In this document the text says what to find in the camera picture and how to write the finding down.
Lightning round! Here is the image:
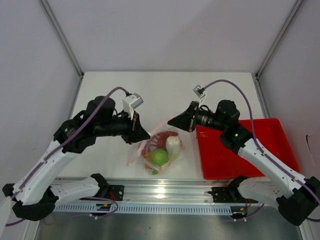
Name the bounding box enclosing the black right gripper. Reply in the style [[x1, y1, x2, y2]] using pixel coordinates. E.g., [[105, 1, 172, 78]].
[[168, 101, 227, 133]]

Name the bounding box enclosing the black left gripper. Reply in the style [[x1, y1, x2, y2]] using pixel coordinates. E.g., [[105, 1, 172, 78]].
[[95, 109, 150, 145]]

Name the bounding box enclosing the clear zip top bag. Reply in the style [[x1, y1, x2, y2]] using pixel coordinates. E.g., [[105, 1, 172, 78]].
[[126, 116, 185, 175]]

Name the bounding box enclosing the green bumpy custard apple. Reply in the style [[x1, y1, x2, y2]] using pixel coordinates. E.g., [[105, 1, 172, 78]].
[[150, 148, 169, 167]]

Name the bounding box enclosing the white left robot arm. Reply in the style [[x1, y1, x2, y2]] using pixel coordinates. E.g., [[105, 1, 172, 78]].
[[2, 93, 152, 221]]

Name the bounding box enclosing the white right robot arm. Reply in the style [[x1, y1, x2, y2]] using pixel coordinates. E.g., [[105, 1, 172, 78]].
[[189, 100, 320, 226]]

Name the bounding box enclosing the red plastic tray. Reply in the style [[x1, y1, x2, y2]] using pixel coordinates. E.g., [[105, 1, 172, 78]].
[[195, 118, 300, 180]]

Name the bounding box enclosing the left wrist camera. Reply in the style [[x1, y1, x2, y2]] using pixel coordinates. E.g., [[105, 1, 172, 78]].
[[122, 93, 144, 120]]

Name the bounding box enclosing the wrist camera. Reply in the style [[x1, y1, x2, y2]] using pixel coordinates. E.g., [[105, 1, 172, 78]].
[[193, 85, 207, 106], [122, 93, 144, 120]]

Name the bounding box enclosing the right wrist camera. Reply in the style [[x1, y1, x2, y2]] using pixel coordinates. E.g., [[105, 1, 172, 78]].
[[193, 85, 207, 106]]

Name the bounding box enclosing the aluminium rail frame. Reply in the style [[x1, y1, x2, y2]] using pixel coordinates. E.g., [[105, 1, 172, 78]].
[[33, 177, 306, 206]]

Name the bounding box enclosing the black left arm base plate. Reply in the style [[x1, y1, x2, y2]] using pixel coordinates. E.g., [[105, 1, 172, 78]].
[[94, 184, 125, 201]]

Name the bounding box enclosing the white slotted cable duct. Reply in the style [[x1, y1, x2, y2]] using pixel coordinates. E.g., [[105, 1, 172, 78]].
[[53, 202, 233, 216]]

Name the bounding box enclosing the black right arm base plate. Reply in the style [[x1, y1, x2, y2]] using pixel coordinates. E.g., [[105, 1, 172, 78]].
[[207, 186, 258, 204]]

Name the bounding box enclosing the left aluminium corner post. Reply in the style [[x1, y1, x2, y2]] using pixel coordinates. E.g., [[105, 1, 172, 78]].
[[38, 0, 84, 79]]

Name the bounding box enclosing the aluminium corner post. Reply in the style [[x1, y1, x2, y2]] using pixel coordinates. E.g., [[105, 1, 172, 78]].
[[38, 0, 84, 79], [255, 0, 307, 80]]

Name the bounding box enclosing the right aluminium corner post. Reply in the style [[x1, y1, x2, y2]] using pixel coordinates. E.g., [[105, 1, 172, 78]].
[[255, 0, 307, 80]]

